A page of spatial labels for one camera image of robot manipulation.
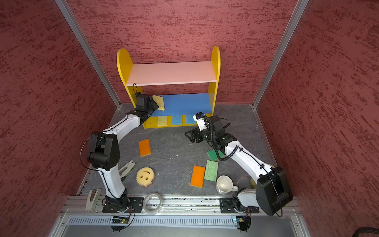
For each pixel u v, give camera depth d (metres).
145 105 0.76
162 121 1.06
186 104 1.04
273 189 0.41
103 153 0.51
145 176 0.81
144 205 0.74
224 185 0.80
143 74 0.80
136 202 0.75
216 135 0.62
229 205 0.74
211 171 0.85
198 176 0.84
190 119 1.09
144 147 0.95
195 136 0.70
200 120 0.71
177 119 1.07
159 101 1.00
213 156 0.92
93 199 0.74
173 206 0.76
